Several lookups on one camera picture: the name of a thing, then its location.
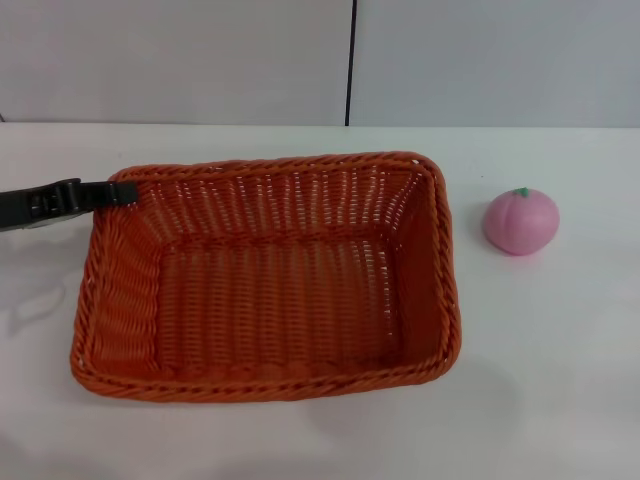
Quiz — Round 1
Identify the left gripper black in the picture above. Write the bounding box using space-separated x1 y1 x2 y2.
0 177 139 233

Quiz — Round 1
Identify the orange woven plastic basket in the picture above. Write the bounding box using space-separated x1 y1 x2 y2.
68 152 463 405

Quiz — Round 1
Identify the pink peach toy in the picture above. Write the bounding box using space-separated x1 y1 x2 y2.
482 187 561 258

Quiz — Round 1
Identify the black vertical wall seam strip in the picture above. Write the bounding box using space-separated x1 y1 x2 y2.
344 0 360 128

